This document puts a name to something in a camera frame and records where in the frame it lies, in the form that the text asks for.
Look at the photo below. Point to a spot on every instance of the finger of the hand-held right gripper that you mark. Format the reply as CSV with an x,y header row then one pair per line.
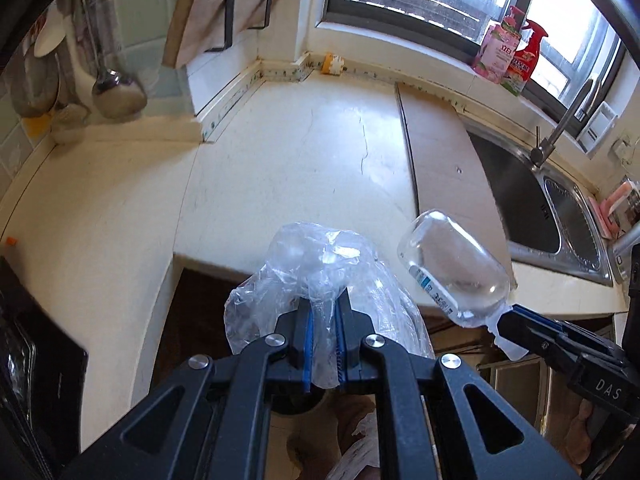
x,y
537,317
525,337

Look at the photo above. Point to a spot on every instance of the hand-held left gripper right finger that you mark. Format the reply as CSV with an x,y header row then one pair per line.
x,y
341,340

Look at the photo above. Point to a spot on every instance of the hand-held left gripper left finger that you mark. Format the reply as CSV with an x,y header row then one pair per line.
x,y
306,340

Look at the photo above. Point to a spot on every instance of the clear plastic bag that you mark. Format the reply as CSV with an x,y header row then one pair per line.
x,y
310,260

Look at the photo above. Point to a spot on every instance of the clear plastic bottle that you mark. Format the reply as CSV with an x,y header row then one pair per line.
x,y
450,260

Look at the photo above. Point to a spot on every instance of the person's right hand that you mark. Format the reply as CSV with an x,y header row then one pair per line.
x,y
580,435

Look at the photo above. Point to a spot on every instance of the white under-counter appliance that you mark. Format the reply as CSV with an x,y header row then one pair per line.
x,y
520,390

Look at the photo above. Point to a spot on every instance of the steel thermos kettle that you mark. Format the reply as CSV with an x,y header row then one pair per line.
x,y
627,255

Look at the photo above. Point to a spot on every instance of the pink mat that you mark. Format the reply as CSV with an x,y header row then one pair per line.
x,y
602,220

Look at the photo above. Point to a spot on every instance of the steel sink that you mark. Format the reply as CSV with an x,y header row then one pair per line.
x,y
520,200

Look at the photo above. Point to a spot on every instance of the cardboard sheet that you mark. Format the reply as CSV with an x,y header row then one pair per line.
x,y
440,150

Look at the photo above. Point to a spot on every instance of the steel faucet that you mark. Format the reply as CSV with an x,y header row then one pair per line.
x,y
565,120

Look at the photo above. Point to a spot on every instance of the red spray bottle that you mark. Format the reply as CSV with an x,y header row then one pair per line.
x,y
525,67

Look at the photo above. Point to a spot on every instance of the white pipe casing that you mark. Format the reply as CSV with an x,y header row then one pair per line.
x,y
225,95

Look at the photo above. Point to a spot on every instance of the pink dish soap bottle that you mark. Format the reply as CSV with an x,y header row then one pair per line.
x,y
495,52

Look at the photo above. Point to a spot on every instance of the black glass stove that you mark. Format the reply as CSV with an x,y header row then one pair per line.
x,y
35,360

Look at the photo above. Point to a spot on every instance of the small orange bottle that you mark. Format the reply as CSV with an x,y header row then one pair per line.
x,y
333,63

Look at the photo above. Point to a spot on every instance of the steel ladle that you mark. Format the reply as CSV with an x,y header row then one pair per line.
x,y
120,95

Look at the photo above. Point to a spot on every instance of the small orange cap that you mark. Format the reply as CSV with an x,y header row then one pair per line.
x,y
10,241

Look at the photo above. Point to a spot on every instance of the steel strainer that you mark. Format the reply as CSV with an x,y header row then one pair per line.
x,y
32,87

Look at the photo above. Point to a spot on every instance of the white rice spoon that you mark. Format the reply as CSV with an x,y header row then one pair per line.
x,y
50,35

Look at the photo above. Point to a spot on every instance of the wall socket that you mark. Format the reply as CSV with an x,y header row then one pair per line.
x,y
624,149

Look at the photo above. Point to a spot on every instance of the white wall box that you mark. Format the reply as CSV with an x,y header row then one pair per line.
x,y
600,127

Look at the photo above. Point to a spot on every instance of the yellow wall tab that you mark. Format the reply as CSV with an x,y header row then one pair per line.
x,y
37,125

